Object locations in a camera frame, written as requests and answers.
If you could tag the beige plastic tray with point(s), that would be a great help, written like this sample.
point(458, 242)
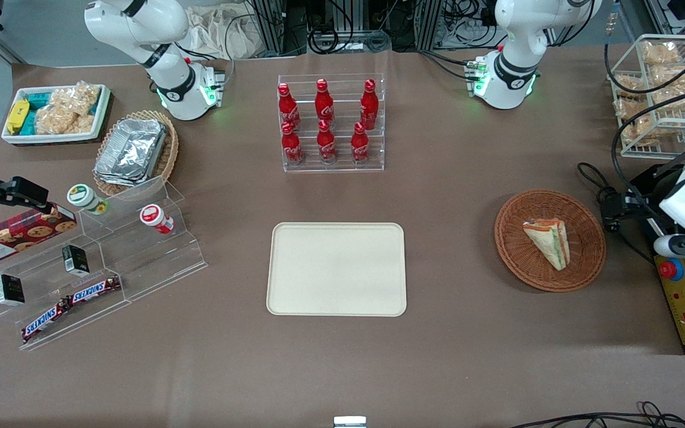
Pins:
point(336, 270)

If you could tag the aluminium frame post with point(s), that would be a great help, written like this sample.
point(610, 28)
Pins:
point(271, 27)
point(429, 24)

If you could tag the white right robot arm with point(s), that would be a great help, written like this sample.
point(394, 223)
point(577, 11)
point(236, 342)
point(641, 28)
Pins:
point(170, 89)

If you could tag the small black box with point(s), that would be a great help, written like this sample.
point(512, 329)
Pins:
point(75, 260)
point(9, 289)

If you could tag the light wicker basket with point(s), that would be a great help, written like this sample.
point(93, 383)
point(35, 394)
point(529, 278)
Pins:
point(169, 154)

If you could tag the white rectangular snack tray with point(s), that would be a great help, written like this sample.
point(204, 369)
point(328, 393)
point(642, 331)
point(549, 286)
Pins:
point(101, 107)

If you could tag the clear rice cracker bag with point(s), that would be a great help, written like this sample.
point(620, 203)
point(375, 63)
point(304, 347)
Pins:
point(60, 122)
point(78, 98)

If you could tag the yellow snack packet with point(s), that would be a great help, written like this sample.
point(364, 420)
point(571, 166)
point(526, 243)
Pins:
point(17, 116)

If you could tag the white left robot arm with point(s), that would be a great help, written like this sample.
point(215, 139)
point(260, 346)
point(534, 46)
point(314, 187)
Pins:
point(521, 35)

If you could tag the beige cloth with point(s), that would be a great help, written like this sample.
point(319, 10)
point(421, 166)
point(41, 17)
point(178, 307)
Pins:
point(217, 32)

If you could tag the brown Snickers bar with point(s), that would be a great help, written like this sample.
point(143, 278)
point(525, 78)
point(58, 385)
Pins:
point(45, 321)
point(94, 290)

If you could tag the red cola bottle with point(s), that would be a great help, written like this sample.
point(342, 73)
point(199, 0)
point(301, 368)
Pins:
point(369, 106)
point(324, 104)
point(288, 107)
point(292, 145)
point(326, 144)
point(360, 144)

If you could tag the aluminium foil container stack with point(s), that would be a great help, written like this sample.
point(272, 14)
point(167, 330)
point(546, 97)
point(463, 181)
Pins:
point(131, 151)

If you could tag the triangle sandwich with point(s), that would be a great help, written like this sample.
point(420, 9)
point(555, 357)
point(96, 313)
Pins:
point(550, 241)

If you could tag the red lid yogurt cup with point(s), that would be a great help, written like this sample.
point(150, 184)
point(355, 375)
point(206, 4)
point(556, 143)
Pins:
point(153, 216)

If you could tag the clear acrylic stepped display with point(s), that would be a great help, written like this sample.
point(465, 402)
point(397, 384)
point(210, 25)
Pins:
point(158, 261)

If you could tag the green lid yogurt cup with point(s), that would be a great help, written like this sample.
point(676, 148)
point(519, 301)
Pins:
point(84, 197)

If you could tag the red tartan cookie box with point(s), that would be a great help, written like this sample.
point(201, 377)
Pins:
point(15, 235)

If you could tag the red emergency stop button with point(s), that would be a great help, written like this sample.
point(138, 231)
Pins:
point(669, 270)

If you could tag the brown wicker basket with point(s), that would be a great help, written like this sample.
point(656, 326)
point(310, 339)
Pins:
point(518, 255)

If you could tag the teal snack box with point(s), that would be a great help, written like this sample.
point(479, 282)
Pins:
point(38, 98)
point(28, 123)

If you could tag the rice cracker snack bag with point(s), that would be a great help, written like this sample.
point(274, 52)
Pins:
point(678, 100)
point(660, 53)
point(631, 110)
point(646, 132)
point(629, 87)
point(672, 75)

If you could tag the clear acrylic bottle rack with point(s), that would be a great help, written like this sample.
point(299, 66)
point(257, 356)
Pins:
point(342, 166)

